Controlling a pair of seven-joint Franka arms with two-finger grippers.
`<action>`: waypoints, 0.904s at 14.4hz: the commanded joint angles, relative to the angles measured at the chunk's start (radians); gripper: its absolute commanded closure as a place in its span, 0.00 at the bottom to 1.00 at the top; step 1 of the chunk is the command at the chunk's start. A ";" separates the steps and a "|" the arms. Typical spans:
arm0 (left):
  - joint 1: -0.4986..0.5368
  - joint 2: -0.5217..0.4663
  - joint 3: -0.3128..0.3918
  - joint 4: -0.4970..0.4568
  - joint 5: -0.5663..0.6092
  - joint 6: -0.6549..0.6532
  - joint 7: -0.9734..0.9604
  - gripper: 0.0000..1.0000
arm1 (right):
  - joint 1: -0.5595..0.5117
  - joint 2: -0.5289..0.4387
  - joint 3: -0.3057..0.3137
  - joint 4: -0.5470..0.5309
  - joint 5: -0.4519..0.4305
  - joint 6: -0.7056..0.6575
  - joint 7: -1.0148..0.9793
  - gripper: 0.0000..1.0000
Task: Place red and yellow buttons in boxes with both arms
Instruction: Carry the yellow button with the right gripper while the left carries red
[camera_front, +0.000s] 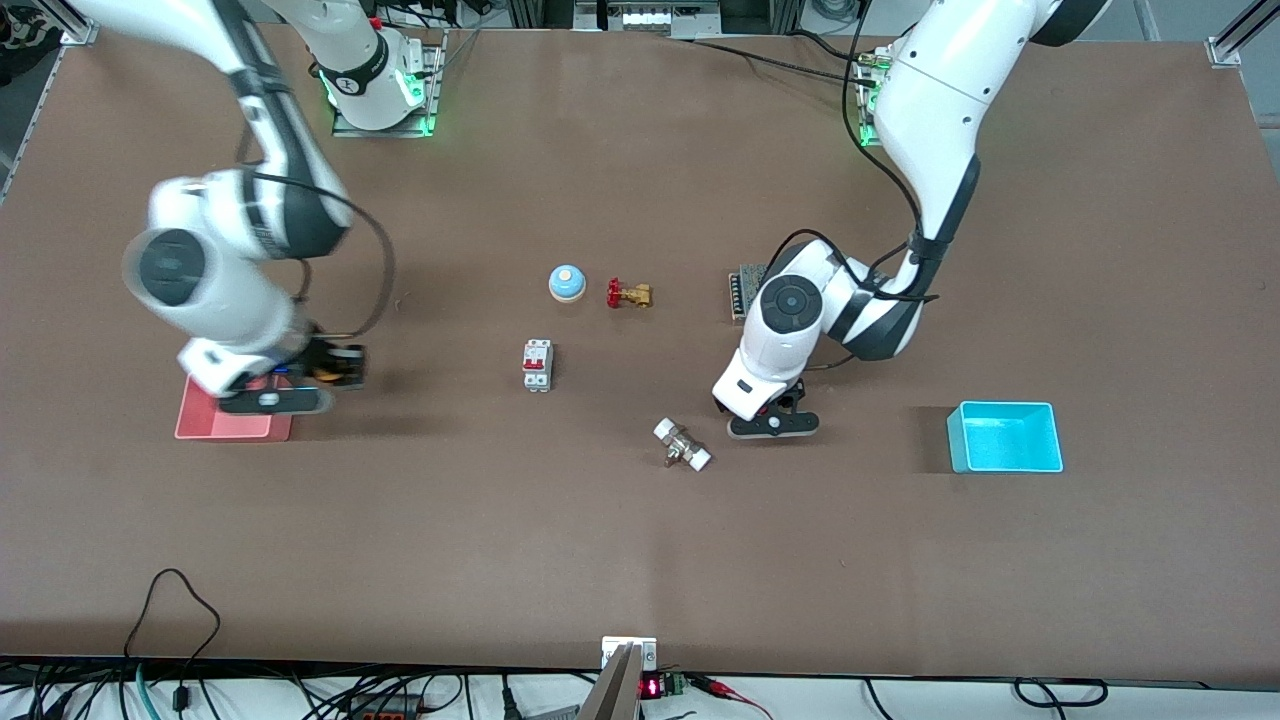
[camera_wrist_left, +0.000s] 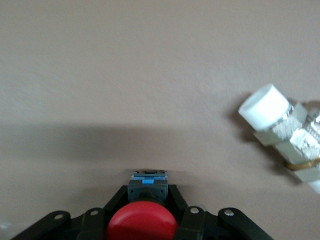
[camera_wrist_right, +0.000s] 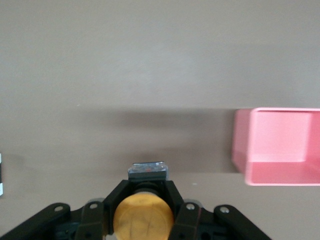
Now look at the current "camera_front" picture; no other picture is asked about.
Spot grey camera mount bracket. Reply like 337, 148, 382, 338
580, 636, 659, 720

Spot aluminium frame profile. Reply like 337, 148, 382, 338
40, 0, 101, 47
1205, 0, 1280, 69

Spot black table cable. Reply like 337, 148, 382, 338
665, 30, 886, 83

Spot metal mesh power supply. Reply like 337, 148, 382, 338
728, 263, 773, 325

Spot black power strip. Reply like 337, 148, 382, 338
345, 693, 426, 720

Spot grey rack equipment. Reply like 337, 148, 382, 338
575, 0, 721, 37

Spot cyan plastic box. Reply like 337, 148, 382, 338
946, 400, 1065, 474

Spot black coiled cable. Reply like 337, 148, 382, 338
1012, 678, 1109, 709

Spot pink plastic box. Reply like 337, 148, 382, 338
174, 375, 294, 442

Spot thin black looped cable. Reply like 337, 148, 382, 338
122, 568, 223, 720

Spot metal fitting white caps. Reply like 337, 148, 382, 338
653, 417, 713, 473

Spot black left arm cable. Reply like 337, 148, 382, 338
765, 0, 946, 373

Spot red clip wire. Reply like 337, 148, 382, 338
695, 675, 776, 720

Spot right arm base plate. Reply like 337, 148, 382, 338
331, 30, 442, 139

